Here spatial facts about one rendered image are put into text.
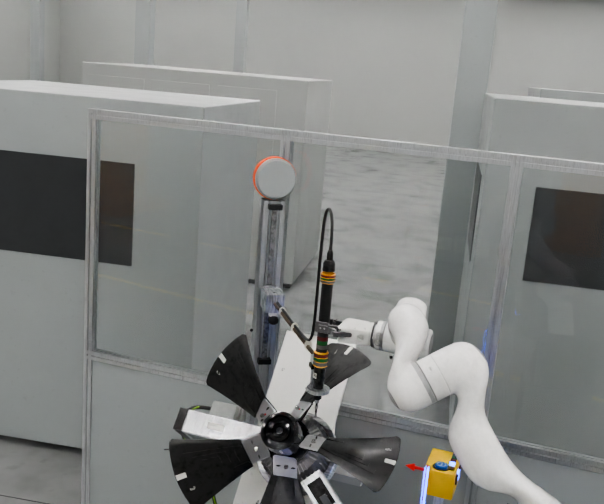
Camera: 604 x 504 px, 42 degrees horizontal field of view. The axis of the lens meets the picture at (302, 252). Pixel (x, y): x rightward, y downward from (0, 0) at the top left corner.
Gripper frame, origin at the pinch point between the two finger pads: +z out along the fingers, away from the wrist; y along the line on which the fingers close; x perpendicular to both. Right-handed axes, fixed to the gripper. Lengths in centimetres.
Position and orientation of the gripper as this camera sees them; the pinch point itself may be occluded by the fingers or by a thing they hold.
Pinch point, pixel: (324, 325)
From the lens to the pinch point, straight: 233.3
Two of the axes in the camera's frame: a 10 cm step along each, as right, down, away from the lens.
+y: 3.3, -1.9, 9.2
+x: 0.8, -9.7, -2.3
